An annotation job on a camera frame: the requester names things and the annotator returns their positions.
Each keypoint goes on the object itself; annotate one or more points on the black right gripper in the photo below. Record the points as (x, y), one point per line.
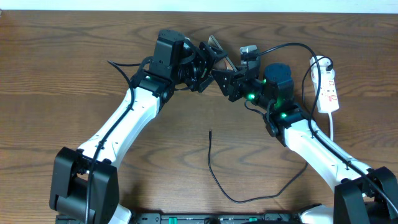
(238, 78)

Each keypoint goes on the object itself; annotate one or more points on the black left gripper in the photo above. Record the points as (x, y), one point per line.
(206, 64)

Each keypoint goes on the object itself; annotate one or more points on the Galaxy S25 Ultra smartphone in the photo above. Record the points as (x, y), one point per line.
(225, 63)

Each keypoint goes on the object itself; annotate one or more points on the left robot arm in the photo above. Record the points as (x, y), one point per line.
(85, 184)

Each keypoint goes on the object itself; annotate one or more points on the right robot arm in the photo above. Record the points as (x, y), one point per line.
(361, 194)

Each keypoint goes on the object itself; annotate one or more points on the white power strip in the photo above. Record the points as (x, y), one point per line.
(328, 98)

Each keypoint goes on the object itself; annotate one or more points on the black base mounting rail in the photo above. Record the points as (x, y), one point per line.
(156, 218)

